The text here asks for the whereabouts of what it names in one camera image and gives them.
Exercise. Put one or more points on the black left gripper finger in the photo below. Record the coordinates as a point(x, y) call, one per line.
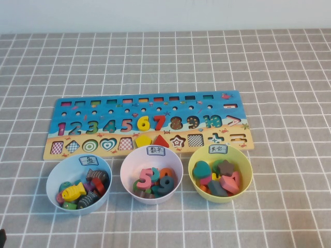
point(2, 236)

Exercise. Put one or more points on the red wooden fish piece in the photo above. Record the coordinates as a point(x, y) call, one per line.
point(98, 186)

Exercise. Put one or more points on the pink wooden fish piece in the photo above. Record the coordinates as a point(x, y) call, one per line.
point(59, 198)

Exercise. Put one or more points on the bright green wooden fish piece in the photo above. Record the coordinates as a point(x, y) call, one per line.
point(69, 205)

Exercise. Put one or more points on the teal green wooden fish piece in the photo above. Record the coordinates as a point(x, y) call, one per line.
point(64, 185)

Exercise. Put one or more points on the yellow wooden fish piece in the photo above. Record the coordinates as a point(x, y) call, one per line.
point(73, 192)

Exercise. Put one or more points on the dark grey wooden fish piece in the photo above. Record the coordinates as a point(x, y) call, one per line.
point(88, 200)

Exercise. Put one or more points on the light blue plastic bowl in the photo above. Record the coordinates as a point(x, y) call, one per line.
point(69, 170)

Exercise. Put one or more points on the purple wooden fish piece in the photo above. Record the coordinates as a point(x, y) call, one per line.
point(87, 186)

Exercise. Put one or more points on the dark brown wooden fish piece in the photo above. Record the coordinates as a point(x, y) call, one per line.
point(99, 174)

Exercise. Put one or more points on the green wooden number piece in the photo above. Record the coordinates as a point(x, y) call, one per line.
point(136, 186)

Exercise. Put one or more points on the brown wooden number piece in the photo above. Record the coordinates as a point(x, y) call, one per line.
point(143, 194)

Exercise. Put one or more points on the pale pink plastic bowl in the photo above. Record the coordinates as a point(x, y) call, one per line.
point(134, 165)

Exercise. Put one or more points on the colourful wooden number puzzle board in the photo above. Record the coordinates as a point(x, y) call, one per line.
point(108, 117)

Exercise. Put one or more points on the teal wooden number piece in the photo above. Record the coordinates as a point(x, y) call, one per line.
point(155, 174)

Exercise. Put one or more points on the yellow wooden pentagon piece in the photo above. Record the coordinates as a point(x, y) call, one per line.
point(143, 141)

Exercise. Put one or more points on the red wooden triangle piece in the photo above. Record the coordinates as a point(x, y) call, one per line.
point(161, 142)

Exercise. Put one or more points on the orange wooden shape piece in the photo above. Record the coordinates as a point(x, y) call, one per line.
point(205, 189)

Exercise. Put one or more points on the teal wooden heart piece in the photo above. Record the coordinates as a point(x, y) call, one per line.
point(201, 170)

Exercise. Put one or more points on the magenta wooden shape piece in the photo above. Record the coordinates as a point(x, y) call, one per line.
point(205, 180)

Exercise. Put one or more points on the grey wooden trapezoid piece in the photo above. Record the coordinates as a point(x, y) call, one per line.
point(217, 188)

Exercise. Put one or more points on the yellow wooden plus piece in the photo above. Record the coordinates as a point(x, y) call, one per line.
point(216, 177)

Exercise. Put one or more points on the green wooden circle piece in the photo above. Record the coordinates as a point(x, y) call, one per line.
point(216, 165)

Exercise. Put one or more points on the salmon pink wooden shape piece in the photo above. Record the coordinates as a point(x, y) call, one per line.
point(228, 184)

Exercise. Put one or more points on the brown wooden star piece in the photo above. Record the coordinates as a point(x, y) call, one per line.
point(226, 167)

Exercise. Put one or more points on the red wooden shape piece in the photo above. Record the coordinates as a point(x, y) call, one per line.
point(238, 178)

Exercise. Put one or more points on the yellow plastic bowl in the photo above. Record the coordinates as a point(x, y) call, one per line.
point(243, 168)

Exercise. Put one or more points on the pink wooden number five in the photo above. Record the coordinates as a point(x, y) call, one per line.
point(144, 178)

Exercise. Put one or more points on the dark grey wooden number nine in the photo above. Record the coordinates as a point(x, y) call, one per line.
point(165, 186)

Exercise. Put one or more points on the orange wooden number zero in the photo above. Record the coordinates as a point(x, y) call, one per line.
point(166, 173)

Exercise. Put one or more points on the yellow wooden number six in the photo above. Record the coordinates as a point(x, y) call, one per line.
point(143, 124)

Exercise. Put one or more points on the red wooden number seven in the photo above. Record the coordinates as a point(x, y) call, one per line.
point(159, 121)

